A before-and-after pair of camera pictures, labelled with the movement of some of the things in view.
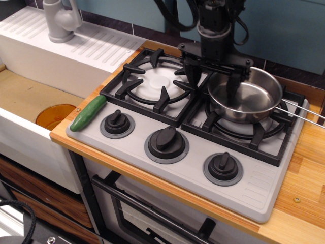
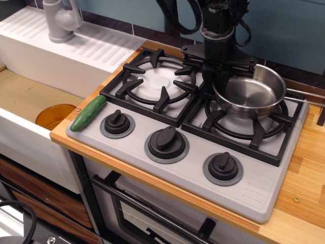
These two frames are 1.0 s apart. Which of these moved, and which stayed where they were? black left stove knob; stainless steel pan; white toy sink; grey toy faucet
Moved: stainless steel pan
Stayed: black left stove knob; grey toy faucet; white toy sink
